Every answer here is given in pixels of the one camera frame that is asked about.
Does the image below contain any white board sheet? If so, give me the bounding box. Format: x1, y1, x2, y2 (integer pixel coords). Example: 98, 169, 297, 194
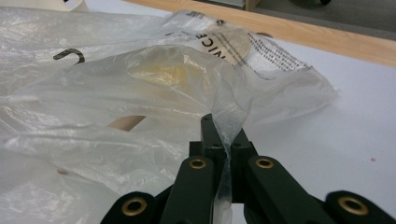
85, 0, 396, 224

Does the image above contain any wooden table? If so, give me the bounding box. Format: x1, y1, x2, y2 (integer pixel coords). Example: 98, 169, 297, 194
122, 0, 396, 69

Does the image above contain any clear smiley plastic bag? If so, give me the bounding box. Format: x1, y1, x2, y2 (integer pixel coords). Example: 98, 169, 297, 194
0, 6, 339, 224

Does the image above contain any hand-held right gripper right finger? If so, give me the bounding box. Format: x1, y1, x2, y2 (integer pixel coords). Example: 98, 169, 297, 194
231, 128, 260, 167

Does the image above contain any wooden spoon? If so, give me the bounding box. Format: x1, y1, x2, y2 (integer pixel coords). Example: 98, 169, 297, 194
106, 27, 252, 133

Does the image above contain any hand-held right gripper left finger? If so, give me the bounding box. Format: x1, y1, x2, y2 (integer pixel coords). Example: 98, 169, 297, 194
189, 113, 228, 167

